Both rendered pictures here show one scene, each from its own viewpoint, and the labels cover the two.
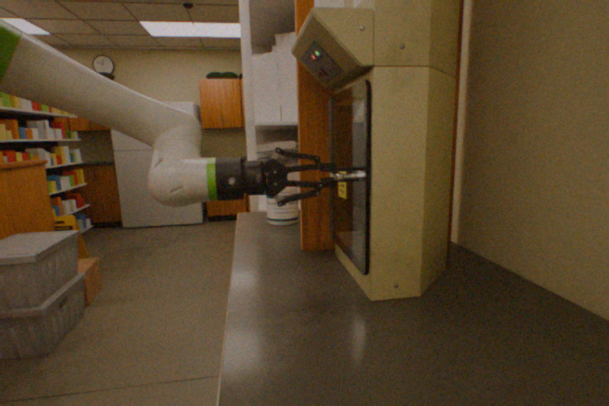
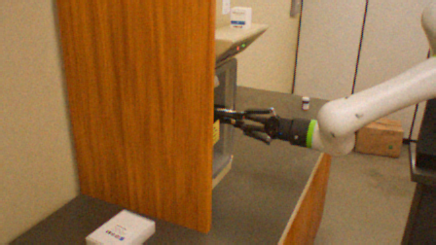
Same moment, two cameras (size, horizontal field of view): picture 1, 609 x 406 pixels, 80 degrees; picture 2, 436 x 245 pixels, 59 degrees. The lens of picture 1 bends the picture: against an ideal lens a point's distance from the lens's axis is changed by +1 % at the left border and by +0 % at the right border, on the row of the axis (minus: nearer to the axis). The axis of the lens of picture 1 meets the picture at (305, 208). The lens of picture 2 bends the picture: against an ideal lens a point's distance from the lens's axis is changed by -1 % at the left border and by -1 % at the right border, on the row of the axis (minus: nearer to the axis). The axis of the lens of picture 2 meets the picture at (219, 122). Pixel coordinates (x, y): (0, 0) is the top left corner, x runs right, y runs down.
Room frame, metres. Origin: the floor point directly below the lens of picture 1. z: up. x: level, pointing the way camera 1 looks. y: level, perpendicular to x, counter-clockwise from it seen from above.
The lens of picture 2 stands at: (1.89, 0.55, 1.71)
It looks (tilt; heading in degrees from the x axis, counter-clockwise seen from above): 23 degrees down; 212
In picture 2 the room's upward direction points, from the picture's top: 2 degrees clockwise
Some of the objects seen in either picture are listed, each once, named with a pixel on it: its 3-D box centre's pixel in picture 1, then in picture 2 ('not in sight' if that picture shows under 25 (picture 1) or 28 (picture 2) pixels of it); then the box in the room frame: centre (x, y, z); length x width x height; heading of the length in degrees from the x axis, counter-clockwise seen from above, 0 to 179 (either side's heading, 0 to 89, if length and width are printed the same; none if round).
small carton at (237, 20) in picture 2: (328, 10); (240, 17); (0.82, -0.06, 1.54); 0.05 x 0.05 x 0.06; 10
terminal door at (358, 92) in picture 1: (347, 175); (217, 124); (0.87, -0.10, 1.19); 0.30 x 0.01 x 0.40; 9
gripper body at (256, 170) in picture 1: (265, 177); (277, 127); (0.79, 0.08, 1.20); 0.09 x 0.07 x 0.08; 99
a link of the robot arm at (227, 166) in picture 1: (231, 178); (300, 131); (0.78, 0.15, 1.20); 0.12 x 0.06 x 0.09; 9
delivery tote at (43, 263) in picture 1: (29, 266); not in sight; (2.26, 1.79, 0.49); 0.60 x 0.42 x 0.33; 9
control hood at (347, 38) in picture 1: (324, 55); (234, 46); (0.87, -0.05, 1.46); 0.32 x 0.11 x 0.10; 9
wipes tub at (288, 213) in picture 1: (282, 203); not in sight; (1.47, 0.09, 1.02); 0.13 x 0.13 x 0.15
